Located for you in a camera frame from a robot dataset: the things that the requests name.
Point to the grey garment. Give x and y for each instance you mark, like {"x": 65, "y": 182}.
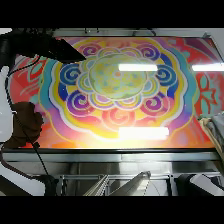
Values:
{"x": 218, "y": 124}

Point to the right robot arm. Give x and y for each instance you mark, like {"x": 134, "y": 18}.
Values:
{"x": 203, "y": 185}

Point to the silver frame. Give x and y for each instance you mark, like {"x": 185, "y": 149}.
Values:
{"x": 100, "y": 158}

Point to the brown garment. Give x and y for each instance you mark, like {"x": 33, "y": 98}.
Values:
{"x": 24, "y": 125}

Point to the beige garment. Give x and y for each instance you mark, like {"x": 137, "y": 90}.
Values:
{"x": 213, "y": 137}

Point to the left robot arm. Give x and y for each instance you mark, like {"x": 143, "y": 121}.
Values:
{"x": 31, "y": 43}

